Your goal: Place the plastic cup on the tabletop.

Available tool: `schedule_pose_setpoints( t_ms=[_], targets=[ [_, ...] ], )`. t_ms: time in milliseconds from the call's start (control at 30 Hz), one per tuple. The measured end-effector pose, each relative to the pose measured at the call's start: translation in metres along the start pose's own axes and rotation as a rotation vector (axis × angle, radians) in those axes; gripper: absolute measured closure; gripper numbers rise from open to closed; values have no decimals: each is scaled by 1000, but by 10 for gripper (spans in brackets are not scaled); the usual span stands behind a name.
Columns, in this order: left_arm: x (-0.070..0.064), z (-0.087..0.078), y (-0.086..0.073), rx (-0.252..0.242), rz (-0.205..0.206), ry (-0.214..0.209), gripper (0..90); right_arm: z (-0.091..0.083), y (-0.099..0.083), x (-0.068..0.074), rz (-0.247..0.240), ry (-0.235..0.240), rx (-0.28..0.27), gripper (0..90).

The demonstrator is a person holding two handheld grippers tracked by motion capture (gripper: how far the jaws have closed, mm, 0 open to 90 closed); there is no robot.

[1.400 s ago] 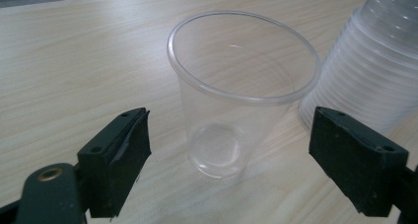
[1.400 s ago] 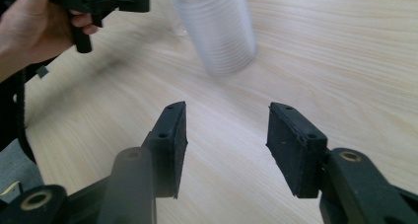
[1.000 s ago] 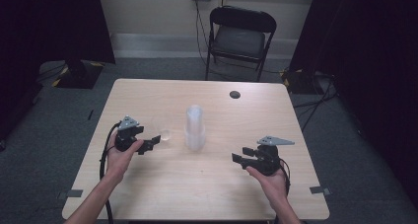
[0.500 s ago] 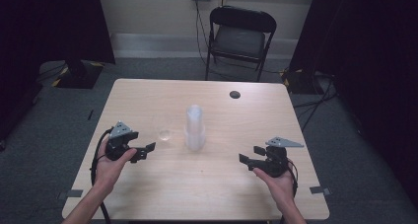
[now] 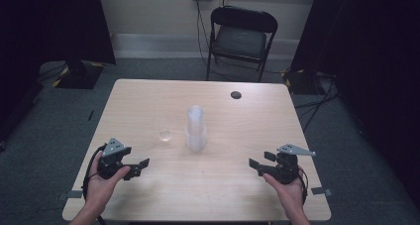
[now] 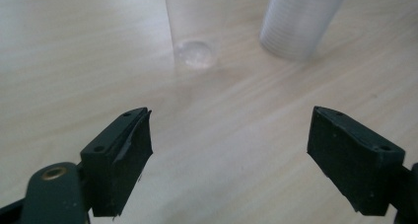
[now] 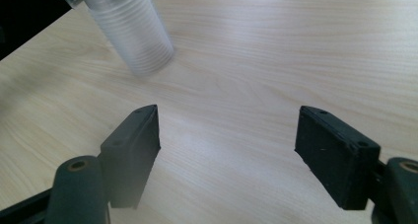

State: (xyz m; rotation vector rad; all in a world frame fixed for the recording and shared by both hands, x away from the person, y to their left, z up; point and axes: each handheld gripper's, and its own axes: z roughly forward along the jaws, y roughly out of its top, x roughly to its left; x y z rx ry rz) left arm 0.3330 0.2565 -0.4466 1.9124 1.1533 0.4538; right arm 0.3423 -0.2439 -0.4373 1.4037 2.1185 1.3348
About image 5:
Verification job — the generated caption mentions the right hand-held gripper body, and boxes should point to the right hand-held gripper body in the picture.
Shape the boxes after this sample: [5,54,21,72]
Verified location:
[258,143,317,185]

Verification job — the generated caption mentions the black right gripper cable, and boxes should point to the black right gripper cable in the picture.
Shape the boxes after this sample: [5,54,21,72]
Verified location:
[296,165,309,205]

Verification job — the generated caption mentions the person's right hand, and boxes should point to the person's right hand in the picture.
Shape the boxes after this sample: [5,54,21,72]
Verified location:
[262,172,307,220]

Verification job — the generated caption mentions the black curtain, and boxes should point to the black curtain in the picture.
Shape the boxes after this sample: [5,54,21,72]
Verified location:
[289,0,420,209]
[0,0,117,144]

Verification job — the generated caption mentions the black floor cables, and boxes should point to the black floor cables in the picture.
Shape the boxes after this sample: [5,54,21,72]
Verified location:
[294,73,341,132]

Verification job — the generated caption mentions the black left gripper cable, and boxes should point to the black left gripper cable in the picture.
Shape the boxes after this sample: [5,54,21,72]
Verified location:
[80,144,107,225]

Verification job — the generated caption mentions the black stand base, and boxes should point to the black stand base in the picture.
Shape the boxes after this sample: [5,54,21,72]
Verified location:
[281,66,319,96]
[52,59,106,90]

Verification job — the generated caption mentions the stack of clear plastic cups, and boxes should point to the stack of clear plastic cups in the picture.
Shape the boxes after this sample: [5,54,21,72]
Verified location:
[185,104,208,153]

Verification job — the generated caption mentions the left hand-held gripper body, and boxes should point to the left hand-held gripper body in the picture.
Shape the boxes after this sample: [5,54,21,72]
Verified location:
[96,137,144,180]

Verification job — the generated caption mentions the grey tape strip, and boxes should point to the grey tape strip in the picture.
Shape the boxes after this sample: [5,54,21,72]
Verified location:
[310,186,334,197]
[56,189,84,201]

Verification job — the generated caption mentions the single clear plastic cup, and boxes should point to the single clear plastic cup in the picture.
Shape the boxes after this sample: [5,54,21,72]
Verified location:
[157,129,173,143]

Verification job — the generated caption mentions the black folding chair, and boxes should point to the black folding chair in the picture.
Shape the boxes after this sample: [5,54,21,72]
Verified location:
[205,5,279,83]

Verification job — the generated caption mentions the person's left hand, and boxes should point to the person's left hand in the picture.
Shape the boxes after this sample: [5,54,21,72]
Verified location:
[84,152,132,217]

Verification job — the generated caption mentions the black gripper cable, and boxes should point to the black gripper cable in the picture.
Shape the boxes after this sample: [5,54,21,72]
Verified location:
[80,144,107,225]
[296,165,309,205]

